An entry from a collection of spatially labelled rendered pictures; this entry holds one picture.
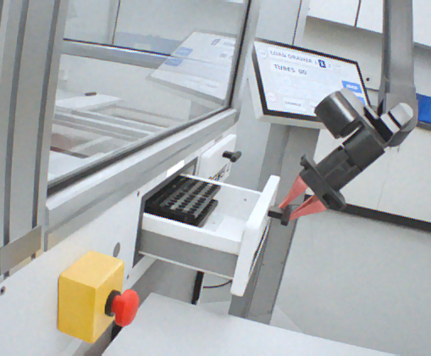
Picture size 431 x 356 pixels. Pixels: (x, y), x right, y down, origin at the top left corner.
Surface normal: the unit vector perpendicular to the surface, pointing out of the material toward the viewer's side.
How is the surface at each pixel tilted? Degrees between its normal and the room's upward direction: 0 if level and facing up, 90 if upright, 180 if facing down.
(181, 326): 0
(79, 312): 90
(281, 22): 90
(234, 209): 90
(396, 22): 57
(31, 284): 90
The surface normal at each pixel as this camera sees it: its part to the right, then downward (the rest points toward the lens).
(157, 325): 0.18, -0.94
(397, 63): -0.09, -0.36
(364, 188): -0.17, 0.25
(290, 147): 0.42, 0.32
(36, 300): 0.95, 0.24
